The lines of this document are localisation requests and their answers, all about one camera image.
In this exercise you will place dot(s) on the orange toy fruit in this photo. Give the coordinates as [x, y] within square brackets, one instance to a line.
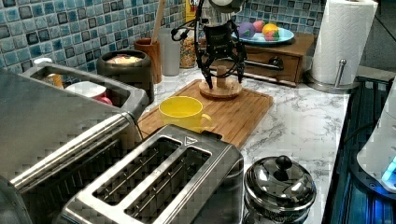
[269, 27]

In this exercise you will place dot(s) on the bamboo cutting board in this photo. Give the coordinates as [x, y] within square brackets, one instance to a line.
[234, 119]

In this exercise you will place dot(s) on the purple plush fruit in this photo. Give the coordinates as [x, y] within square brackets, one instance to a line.
[246, 30]

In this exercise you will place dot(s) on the silver two-slot toaster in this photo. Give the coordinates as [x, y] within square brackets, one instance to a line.
[175, 176]

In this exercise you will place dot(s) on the toaster oven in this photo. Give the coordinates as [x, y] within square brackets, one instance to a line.
[53, 142]

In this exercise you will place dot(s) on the pink plush strawberry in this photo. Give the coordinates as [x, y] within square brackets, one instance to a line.
[271, 36]
[258, 25]

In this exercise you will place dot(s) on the wooden drawer box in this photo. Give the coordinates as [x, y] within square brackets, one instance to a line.
[283, 63]

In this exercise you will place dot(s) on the light blue plate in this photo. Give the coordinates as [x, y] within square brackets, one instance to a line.
[284, 35]

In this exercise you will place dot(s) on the yellow cereal box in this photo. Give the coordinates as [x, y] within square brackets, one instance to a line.
[190, 9]

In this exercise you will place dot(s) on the plastic container with cereal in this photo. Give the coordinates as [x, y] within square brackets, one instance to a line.
[187, 51]

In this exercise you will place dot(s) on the brown wooden utensil cup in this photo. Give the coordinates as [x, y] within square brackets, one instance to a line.
[153, 51]

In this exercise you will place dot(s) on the metal paper towel holder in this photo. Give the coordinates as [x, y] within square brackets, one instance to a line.
[334, 88]

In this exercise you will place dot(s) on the wooden spoon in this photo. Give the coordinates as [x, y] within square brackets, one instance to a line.
[157, 23]

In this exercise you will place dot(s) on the paper towel roll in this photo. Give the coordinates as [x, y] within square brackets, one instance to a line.
[343, 33]

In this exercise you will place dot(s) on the orange bottle white cap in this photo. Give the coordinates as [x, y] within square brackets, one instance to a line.
[53, 79]

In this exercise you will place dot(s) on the round wooden lid with knob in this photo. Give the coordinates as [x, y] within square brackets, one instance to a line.
[223, 88]

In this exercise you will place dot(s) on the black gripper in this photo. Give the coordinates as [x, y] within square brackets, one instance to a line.
[223, 42]

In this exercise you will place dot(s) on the red and white bowl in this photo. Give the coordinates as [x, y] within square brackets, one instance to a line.
[91, 90]

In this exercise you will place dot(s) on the translucent plastic cup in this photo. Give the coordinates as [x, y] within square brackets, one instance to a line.
[170, 53]

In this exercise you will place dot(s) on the yellow mug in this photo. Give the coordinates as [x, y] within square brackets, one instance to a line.
[186, 112]

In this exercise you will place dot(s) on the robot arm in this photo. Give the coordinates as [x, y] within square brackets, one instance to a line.
[213, 13]

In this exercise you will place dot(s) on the pink plush strawberry front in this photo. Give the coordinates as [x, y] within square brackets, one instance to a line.
[271, 36]

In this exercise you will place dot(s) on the black round pot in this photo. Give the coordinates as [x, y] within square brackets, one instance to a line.
[132, 67]

